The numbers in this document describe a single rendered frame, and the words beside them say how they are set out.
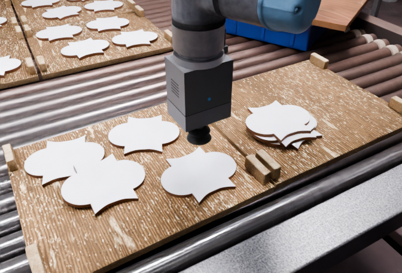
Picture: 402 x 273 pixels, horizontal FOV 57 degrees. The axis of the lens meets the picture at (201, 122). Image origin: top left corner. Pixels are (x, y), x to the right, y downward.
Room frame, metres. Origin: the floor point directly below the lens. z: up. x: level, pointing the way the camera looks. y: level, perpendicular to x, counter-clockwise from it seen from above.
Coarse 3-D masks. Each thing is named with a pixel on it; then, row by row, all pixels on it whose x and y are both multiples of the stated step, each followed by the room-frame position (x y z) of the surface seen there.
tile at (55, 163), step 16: (48, 144) 0.58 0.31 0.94; (64, 144) 0.58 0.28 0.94; (80, 144) 0.58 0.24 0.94; (96, 144) 0.58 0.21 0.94; (32, 160) 0.53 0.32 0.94; (48, 160) 0.53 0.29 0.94; (64, 160) 0.53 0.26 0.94; (80, 160) 0.53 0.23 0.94; (96, 160) 0.53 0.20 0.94; (32, 176) 0.50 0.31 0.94; (48, 176) 0.49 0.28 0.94; (64, 176) 0.49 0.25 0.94
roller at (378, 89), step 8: (392, 80) 0.89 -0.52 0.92; (400, 80) 0.89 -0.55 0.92; (368, 88) 0.85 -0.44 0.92; (376, 88) 0.85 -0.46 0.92; (384, 88) 0.85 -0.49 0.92; (392, 88) 0.86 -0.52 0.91; (400, 88) 0.87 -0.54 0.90; (0, 216) 0.42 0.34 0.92; (8, 216) 0.42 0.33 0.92; (16, 216) 0.42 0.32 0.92; (0, 224) 0.40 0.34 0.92; (8, 224) 0.41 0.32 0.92; (16, 224) 0.41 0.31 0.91; (0, 232) 0.39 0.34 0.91; (8, 232) 0.40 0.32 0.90
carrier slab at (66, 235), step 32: (96, 128) 0.65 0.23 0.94; (160, 160) 0.54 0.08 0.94; (32, 192) 0.46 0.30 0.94; (160, 192) 0.46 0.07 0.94; (224, 192) 0.46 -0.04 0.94; (256, 192) 0.46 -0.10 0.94; (32, 224) 0.39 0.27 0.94; (64, 224) 0.39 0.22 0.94; (96, 224) 0.39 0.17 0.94; (128, 224) 0.39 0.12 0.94; (160, 224) 0.39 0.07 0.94; (192, 224) 0.39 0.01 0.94; (64, 256) 0.33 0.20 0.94; (96, 256) 0.33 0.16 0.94; (128, 256) 0.33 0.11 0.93
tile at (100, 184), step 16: (112, 160) 0.53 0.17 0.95; (128, 160) 0.53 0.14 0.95; (80, 176) 0.48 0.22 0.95; (96, 176) 0.49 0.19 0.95; (112, 176) 0.49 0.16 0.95; (128, 176) 0.49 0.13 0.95; (144, 176) 0.49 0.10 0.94; (64, 192) 0.44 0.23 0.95; (80, 192) 0.44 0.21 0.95; (96, 192) 0.45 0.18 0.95; (112, 192) 0.45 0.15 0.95; (128, 192) 0.45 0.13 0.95; (96, 208) 0.41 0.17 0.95
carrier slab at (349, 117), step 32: (256, 96) 0.78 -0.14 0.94; (288, 96) 0.78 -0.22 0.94; (320, 96) 0.78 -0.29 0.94; (352, 96) 0.78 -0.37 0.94; (224, 128) 0.65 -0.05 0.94; (320, 128) 0.65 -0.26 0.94; (352, 128) 0.65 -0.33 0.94; (384, 128) 0.65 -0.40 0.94; (288, 160) 0.54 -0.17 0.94; (320, 160) 0.54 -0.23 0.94
